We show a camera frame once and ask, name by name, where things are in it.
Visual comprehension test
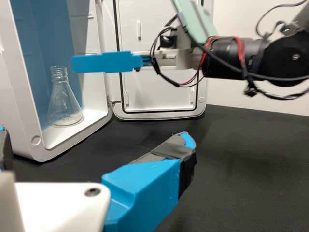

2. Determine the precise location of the black cable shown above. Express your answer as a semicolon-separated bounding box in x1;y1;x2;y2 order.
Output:
255;0;309;37

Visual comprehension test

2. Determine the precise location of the incubator door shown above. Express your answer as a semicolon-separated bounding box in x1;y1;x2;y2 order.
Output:
102;0;214;121

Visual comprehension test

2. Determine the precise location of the clear flask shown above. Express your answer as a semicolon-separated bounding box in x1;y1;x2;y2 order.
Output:
46;65;84;127

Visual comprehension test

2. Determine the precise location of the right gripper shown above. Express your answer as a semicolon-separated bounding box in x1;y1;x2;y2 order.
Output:
71;46;206;74

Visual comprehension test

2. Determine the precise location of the right wrist camera phone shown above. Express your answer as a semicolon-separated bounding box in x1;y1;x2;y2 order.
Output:
159;0;218;49

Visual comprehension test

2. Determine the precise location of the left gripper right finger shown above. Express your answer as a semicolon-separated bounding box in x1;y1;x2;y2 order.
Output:
101;131;197;232

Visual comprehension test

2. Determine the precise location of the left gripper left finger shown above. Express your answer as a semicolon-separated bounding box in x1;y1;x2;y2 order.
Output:
0;125;14;173

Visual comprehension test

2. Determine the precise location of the white incubator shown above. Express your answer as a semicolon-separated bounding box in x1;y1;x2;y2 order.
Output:
0;0;113;163

